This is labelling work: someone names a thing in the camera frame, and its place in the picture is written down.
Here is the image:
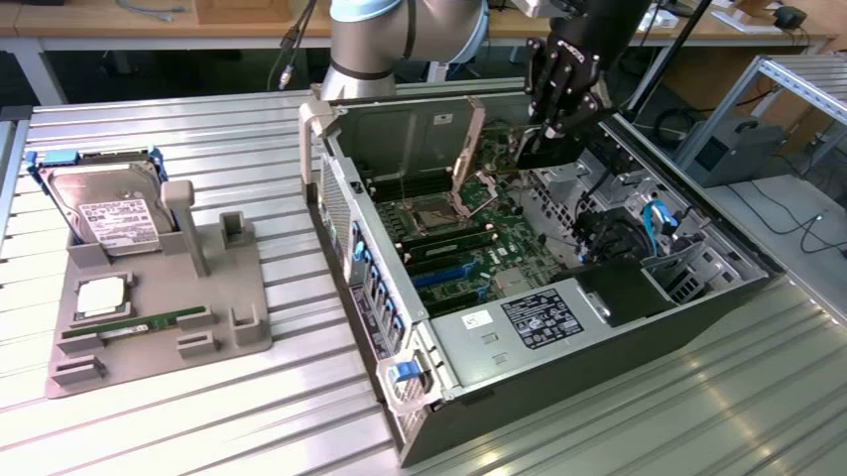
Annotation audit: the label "black plastic air shroud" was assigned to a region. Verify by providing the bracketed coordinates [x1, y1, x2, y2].
[552, 260, 680, 328]

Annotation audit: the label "silver metal drive cage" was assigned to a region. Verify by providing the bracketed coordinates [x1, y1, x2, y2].
[519, 118, 663, 249]

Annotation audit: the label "black table cable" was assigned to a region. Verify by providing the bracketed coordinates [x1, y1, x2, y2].
[727, 180, 847, 254]

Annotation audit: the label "silver hard disk drive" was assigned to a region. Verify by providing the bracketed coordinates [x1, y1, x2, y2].
[36, 158, 177, 258]

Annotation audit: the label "blue data wire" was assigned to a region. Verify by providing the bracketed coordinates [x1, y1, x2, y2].
[639, 196, 677, 259]

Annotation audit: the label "long wooden desk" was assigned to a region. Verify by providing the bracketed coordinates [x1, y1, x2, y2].
[0, 0, 839, 51]

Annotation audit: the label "grey equipment box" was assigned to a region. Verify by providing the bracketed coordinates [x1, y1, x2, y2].
[684, 121, 788, 188]

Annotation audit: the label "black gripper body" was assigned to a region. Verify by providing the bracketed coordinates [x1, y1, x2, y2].
[537, 0, 653, 126]

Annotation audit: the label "grey power supply unit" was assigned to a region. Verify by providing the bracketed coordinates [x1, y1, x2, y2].
[428, 280, 613, 391]

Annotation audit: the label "black stand pole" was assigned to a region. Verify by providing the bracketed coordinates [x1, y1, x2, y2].
[624, 0, 716, 113]

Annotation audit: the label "grey plastic parts rack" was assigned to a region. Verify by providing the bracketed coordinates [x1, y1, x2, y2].
[44, 178, 273, 401]

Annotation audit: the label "black wire bundle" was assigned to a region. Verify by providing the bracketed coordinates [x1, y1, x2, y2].
[572, 205, 648, 265]

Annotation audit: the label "open metal socket cover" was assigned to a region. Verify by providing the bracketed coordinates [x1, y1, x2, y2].
[448, 171, 504, 219]

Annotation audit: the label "grey cable with connector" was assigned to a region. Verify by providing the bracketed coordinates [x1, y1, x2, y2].
[271, 0, 320, 93]

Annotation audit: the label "green RAM stick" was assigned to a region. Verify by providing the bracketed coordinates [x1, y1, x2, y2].
[70, 305, 207, 343]

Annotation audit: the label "light blue desk cable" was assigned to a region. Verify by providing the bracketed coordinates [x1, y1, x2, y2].
[116, 0, 191, 22]

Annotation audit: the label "open black PC case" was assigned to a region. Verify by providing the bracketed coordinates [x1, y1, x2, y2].
[297, 73, 788, 468]

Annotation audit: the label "green motherboard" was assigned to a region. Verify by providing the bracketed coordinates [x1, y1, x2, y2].
[373, 171, 564, 318]

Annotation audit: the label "silver CPU chip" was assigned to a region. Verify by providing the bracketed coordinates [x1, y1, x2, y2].
[76, 281, 129, 316]

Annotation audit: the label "aluminium profile frame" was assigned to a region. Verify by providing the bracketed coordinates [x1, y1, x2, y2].
[673, 53, 847, 184]

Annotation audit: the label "CPU socket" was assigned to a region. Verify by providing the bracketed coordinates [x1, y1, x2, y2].
[411, 197, 464, 229]

